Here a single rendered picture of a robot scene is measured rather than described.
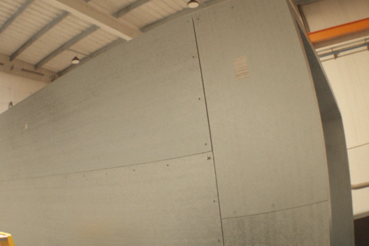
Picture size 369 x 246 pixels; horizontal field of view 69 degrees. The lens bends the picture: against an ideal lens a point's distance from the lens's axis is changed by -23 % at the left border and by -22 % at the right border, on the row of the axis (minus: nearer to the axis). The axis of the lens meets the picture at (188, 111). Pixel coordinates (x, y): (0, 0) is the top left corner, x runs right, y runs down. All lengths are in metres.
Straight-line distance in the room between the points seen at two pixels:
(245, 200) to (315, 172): 0.27
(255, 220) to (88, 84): 1.02
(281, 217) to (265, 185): 0.14
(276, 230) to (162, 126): 0.60
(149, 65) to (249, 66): 0.43
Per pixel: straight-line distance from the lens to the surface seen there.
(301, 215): 1.07
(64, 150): 1.73
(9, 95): 12.48
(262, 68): 1.14
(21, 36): 11.65
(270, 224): 1.10
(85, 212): 1.63
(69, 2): 9.02
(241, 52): 1.18
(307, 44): 1.59
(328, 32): 9.79
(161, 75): 1.32
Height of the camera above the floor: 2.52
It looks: 14 degrees up
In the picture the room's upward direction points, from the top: 7 degrees counter-clockwise
